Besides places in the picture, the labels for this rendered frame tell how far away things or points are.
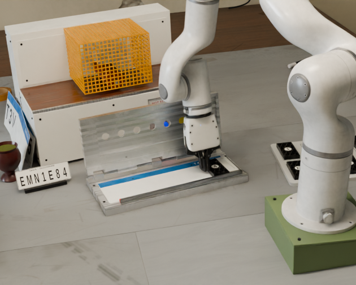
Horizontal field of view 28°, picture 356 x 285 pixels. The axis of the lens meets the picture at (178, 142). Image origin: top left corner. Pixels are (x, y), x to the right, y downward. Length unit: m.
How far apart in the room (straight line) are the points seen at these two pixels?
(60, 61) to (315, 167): 1.06
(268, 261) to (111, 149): 0.63
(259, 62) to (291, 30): 1.42
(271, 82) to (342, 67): 1.28
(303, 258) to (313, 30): 0.53
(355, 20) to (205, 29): 2.39
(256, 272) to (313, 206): 0.21
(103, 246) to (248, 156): 0.63
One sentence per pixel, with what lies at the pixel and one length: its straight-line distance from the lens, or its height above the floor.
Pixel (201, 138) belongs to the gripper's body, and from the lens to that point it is 2.07.
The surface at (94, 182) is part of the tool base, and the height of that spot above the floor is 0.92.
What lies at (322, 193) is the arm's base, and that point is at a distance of 1.72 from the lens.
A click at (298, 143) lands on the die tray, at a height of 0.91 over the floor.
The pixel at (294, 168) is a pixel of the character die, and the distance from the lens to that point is 2.14.
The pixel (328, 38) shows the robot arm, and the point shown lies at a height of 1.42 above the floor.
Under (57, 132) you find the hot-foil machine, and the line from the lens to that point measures 2.25.
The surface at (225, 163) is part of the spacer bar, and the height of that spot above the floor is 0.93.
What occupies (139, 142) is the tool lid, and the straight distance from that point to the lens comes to 2.15.
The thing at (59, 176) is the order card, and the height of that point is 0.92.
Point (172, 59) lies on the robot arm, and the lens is 1.96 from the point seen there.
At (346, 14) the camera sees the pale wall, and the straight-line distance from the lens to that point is 4.24.
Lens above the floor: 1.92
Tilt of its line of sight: 26 degrees down
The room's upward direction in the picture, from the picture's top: 3 degrees counter-clockwise
